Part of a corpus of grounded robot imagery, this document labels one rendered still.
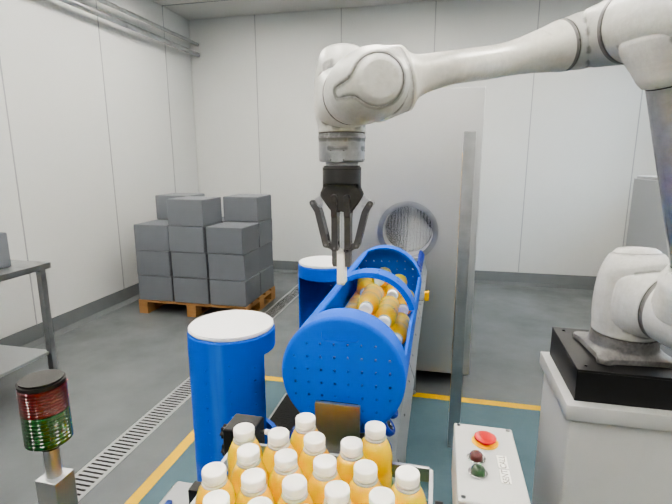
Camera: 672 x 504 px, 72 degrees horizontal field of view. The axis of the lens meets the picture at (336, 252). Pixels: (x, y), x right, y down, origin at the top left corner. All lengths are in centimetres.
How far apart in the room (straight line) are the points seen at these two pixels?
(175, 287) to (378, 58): 439
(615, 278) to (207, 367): 115
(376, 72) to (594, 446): 103
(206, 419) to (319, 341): 67
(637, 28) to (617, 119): 534
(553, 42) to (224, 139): 594
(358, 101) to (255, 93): 592
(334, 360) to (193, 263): 379
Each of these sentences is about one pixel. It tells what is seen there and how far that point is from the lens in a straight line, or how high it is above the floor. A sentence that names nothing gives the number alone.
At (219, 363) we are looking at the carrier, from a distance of 149.
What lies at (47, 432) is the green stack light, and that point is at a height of 119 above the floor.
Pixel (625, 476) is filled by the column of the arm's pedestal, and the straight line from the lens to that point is 141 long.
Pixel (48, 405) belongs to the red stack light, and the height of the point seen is 123.
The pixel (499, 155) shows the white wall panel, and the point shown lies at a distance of 606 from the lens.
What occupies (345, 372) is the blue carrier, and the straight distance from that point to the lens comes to 105.
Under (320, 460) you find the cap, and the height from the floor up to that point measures 108.
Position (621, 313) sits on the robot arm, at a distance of 129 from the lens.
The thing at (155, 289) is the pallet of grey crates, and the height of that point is 26.
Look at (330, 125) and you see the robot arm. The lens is 86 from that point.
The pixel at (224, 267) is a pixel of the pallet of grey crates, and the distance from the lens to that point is 460.
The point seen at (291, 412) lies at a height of 15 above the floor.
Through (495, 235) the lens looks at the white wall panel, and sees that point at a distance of 614.
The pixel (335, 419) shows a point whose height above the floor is 102.
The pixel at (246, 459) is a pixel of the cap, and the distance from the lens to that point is 86.
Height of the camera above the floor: 157
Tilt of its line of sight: 12 degrees down
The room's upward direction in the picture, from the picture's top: straight up
